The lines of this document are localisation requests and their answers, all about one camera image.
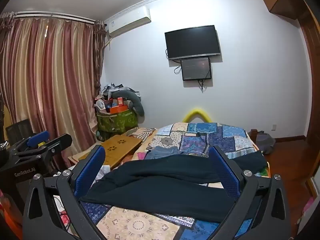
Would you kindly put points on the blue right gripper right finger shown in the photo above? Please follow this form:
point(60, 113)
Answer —
point(237, 186)

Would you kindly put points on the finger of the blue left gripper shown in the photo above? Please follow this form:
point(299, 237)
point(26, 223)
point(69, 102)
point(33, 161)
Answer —
point(38, 138)

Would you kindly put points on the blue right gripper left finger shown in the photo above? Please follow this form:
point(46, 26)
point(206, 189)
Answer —
point(74, 184)

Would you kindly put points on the dark teal pants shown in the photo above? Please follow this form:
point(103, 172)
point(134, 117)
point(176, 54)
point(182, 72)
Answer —
point(176, 185)

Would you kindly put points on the grey bag on floor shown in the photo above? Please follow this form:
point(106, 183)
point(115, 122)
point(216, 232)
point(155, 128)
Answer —
point(265, 142)

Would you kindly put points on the blue patchwork quilt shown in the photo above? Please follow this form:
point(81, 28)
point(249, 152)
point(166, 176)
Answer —
point(190, 139)

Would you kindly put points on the wooden lap desk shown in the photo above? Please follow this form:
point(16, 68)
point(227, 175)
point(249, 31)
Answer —
point(117, 148)

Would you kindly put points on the green fabric storage bag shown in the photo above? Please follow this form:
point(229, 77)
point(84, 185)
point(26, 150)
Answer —
point(110, 125)

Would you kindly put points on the pink beige striped curtain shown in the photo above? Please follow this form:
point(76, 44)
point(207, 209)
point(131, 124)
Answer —
point(50, 75)

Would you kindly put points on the yellow plush pillow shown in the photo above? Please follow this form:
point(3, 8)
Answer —
point(197, 112)

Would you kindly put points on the folded blue jeans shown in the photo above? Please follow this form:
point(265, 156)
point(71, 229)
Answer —
point(160, 152)

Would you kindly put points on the orange box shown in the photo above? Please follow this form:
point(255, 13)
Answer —
point(118, 109)

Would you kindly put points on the grey plush toy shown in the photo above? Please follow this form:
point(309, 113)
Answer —
point(133, 97)

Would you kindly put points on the white wall socket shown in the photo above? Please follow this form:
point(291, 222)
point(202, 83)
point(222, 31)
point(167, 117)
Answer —
point(274, 127)

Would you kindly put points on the small black wall monitor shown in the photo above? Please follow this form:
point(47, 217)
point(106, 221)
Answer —
point(196, 69)

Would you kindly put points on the black wall television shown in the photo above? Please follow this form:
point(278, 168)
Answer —
point(192, 42)

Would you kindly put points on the white wall air conditioner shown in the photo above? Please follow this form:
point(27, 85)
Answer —
point(127, 21)

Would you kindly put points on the wooden door frame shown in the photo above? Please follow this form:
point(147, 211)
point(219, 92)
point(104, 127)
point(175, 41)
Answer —
point(310, 29)

